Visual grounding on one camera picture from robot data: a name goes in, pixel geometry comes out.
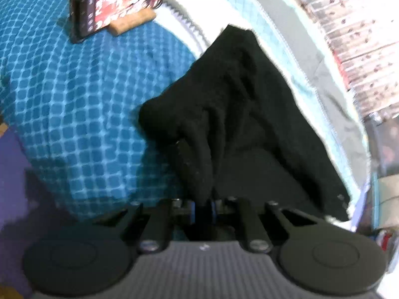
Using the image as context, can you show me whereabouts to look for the black pants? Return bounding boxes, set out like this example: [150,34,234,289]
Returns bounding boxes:
[138,26,350,222]

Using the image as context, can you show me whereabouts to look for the blue patterned bedspread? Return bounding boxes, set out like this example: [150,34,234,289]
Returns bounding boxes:
[1,0,371,229]

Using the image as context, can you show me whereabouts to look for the leaf patterned curtain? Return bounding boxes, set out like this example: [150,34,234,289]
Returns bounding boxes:
[297,0,398,120]

